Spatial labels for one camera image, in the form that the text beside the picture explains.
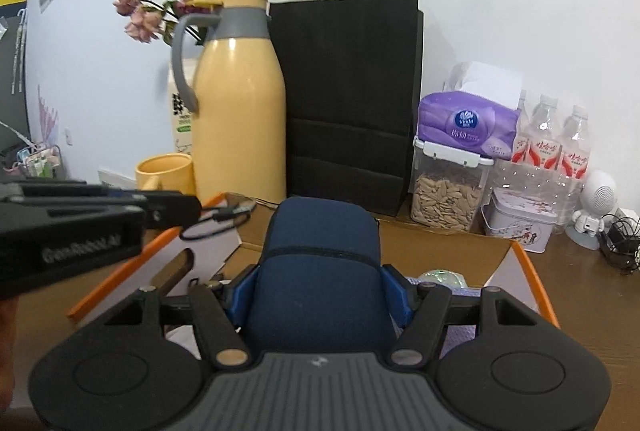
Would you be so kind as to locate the dark blue zip case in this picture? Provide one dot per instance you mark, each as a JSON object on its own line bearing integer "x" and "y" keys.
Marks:
{"x": 320, "y": 271}

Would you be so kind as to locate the iridescent plastic wrap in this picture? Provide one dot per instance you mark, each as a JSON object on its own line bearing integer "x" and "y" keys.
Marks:
{"x": 442, "y": 277}

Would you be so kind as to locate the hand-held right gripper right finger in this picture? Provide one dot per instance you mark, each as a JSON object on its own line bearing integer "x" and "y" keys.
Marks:
{"x": 397, "y": 296}

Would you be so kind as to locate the white wall socket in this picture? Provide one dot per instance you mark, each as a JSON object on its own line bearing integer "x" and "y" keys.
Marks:
{"x": 70, "y": 137}

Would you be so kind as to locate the black paper bag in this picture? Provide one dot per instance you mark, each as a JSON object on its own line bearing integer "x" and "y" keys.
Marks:
{"x": 350, "y": 86}

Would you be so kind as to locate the dark wall panel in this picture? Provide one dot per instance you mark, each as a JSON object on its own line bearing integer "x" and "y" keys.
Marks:
{"x": 10, "y": 61}

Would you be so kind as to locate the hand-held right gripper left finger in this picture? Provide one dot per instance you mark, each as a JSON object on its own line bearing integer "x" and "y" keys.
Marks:
{"x": 242, "y": 296}

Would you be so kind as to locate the clear food container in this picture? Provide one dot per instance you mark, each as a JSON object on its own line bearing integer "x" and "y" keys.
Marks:
{"x": 445, "y": 201}

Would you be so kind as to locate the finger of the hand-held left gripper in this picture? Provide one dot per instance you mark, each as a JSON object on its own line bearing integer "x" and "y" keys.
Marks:
{"x": 120, "y": 196}
{"x": 172, "y": 210}

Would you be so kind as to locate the white astronaut speaker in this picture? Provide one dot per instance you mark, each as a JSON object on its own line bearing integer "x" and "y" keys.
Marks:
{"x": 597, "y": 196}

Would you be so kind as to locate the white floral tin box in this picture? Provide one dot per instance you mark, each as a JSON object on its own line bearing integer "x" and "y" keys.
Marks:
{"x": 520, "y": 221}

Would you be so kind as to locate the yellow thermos jug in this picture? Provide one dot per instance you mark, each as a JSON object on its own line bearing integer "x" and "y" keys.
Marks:
{"x": 240, "y": 111}

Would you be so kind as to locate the red cardboard box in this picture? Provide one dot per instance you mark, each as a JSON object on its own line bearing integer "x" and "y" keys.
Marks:
{"x": 440, "y": 251}

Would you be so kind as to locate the yellow mug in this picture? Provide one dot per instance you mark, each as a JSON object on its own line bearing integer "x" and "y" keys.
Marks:
{"x": 170, "y": 173}

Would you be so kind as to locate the white milk carton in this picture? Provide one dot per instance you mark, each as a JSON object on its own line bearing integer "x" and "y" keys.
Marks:
{"x": 181, "y": 121}

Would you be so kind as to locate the purple wall sticker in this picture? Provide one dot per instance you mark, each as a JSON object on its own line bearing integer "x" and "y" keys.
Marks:
{"x": 49, "y": 116}

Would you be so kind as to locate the purple tissue pack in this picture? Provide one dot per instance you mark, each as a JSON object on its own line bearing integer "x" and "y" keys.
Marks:
{"x": 460, "y": 121}

